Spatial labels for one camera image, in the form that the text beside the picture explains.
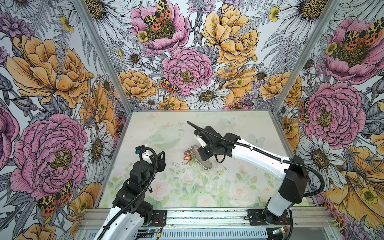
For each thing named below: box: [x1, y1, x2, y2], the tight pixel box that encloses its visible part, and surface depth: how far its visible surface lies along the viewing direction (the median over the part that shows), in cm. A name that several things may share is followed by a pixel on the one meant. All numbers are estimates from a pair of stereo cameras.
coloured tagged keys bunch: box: [183, 150, 193, 167], surface depth 93 cm
